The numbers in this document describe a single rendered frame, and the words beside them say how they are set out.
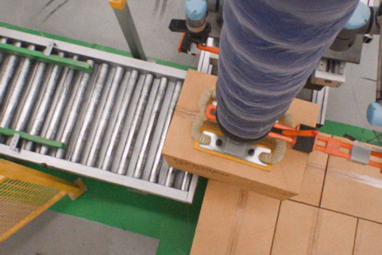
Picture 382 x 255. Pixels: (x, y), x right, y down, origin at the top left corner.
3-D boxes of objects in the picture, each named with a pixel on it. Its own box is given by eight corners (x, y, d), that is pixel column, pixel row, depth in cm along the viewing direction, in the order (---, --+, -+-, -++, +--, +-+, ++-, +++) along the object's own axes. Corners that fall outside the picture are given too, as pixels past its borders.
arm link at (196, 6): (208, -9, 148) (205, 14, 146) (208, 8, 159) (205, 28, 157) (185, -10, 148) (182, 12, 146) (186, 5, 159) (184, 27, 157)
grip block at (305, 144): (289, 148, 172) (292, 146, 166) (295, 125, 174) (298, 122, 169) (310, 154, 171) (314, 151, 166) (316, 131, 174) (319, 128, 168)
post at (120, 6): (138, 71, 307) (107, 0, 210) (140, 63, 309) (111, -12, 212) (147, 73, 306) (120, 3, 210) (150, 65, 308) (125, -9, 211)
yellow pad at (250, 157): (192, 148, 183) (192, 146, 179) (199, 126, 186) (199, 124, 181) (270, 172, 180) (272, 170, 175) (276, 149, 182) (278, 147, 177)
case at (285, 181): (168, 166, 222) (160, 152, 183) (191, 95, 232) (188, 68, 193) (282, 200, 215) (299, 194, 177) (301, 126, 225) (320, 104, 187)
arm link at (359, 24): (330, 13, 190) (340, -3, 177) (362, 14, 190) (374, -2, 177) (331, 38, 187) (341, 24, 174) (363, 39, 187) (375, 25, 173)
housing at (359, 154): (346, 161, 170) (350, 159, 166) (350, 144, 172) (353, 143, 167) (364, 166, 169) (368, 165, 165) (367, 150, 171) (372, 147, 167)
